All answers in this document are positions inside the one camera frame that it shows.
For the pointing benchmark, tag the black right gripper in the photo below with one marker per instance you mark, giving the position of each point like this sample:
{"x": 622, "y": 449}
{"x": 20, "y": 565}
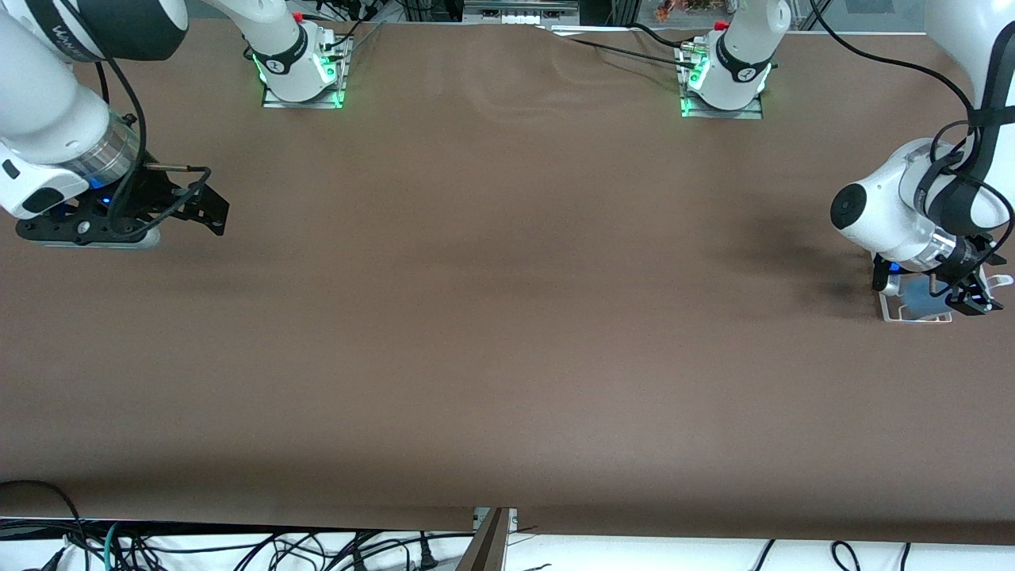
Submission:
{"x": 155, "y": 192}

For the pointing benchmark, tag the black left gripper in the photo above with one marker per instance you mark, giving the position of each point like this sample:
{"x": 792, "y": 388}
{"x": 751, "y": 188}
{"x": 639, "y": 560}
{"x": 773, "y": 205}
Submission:
{"x": 967, "y": 258}

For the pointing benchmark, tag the blue plastic cup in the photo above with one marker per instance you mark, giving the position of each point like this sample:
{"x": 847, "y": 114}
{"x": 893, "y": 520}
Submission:
{"x": 924, "y": 297}

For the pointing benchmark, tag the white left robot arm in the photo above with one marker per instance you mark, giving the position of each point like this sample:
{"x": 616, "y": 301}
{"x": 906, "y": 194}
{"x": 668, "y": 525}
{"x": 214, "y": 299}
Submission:
{"x": 888, "y": 206}

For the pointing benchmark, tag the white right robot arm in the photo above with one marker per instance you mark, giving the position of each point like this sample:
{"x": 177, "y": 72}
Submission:
{"x": 40, "y": 111}

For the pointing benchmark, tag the brown table cover sheet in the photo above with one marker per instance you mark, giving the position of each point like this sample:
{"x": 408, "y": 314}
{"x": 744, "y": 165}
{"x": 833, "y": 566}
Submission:
{"x": 507, "y": 357}

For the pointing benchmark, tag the white connector strip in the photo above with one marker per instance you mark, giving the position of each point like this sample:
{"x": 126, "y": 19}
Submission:
{"x": 517, "y": 19}

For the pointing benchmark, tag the orange red background object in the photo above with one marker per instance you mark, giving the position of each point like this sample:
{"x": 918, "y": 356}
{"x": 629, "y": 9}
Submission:
{"x": 682, "y": 8}

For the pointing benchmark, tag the metal table support beam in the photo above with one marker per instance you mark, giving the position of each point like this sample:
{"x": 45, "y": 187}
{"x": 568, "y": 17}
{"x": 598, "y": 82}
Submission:
{"x": 485, "y": 547}

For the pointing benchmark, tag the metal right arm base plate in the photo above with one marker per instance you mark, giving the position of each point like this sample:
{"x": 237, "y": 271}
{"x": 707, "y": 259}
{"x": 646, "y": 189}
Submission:
{"x": 337, "y": 91}

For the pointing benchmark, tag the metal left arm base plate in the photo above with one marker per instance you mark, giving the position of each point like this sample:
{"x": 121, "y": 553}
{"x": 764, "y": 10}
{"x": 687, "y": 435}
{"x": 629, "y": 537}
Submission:
{"x": 753, "y": 111}

